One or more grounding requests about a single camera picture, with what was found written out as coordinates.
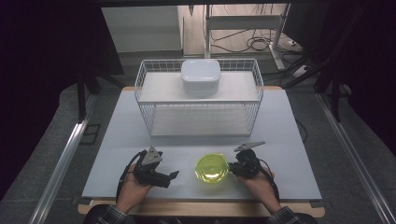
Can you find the dark curtain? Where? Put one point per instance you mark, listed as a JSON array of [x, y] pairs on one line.
[[370, 62], [37, 62]]

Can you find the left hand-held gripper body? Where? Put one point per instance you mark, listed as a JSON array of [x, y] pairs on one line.
[[148, 169]]

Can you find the person's right hand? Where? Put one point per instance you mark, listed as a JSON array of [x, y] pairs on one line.
[[260, 188]]

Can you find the person's left hand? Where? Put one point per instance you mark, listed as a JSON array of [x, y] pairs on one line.
[[134, 191]]

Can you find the black metal stand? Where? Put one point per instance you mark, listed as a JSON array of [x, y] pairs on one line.
[[335, 93], [81, 99]]

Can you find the aluminium rail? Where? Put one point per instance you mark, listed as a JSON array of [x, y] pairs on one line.
[[59, 168], [358, 161]]

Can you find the yellow-green translucent bowl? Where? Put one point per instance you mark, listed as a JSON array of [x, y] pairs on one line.
[[211, 168]]

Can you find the white power strip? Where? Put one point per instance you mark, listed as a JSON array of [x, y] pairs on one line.
[[301, 71]]

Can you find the white panel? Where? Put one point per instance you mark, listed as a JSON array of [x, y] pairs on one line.
[[141, 28]]

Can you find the white square bowl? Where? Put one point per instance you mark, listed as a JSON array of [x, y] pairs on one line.
[[200, 76]]

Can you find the white desk frame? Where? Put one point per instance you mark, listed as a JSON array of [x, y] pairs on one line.
[[243, 21]]

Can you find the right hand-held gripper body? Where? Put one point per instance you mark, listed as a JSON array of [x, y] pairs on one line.
[[249, 165]]

